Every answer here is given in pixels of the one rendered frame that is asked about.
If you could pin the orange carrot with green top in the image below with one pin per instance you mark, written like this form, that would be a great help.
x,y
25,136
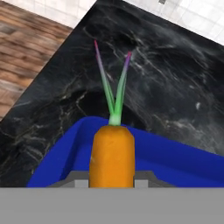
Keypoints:
x,y
112,157

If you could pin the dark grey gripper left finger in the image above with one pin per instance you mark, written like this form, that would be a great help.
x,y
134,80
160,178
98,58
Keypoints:
x,y
76,179

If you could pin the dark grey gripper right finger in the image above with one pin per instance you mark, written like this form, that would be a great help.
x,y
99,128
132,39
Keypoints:
x,y
145,179

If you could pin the blue tray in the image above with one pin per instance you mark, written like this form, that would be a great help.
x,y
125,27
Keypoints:
x,y
178,163

